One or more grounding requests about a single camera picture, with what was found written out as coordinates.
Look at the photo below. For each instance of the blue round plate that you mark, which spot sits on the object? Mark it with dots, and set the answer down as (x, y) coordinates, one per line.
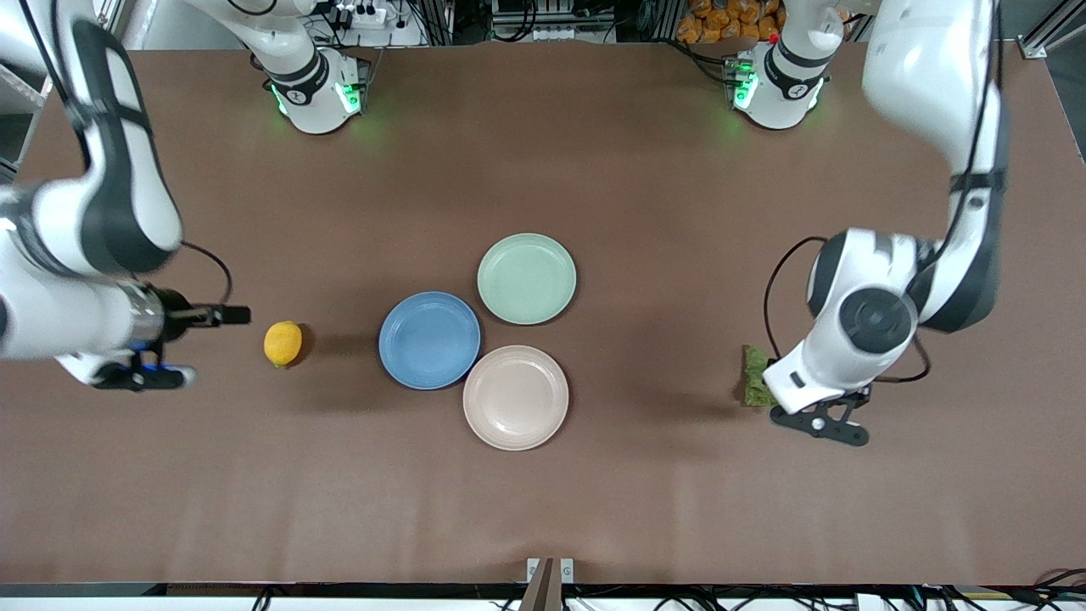
(429, 341)

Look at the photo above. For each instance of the aluminium frame profile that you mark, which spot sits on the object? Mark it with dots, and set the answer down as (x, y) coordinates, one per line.
(1052, 34)

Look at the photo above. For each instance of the white power strip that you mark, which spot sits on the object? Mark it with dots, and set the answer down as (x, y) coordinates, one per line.
(363, 14)

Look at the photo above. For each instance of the beige round plate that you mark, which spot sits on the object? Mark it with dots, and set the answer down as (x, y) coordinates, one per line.
(516, 397)

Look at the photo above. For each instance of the bag of orange items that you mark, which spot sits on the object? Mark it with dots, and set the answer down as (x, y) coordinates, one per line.
(730, 19)

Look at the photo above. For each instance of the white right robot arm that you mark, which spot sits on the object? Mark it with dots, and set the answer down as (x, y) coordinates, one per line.
(127, 204)

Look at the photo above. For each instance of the green lettuce leaf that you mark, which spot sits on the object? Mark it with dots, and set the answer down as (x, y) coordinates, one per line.
(754, 382)

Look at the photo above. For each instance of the yellow lemon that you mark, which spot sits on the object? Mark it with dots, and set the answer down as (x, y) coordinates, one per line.
(282, 343)

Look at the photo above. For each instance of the grey metal camera post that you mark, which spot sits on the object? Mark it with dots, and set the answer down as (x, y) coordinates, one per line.
(549, 585)

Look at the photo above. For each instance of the mint green round plate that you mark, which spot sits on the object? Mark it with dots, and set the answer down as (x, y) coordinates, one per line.
(527, 279)

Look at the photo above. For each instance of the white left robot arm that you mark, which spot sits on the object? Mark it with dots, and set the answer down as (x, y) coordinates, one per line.
(933, 68)

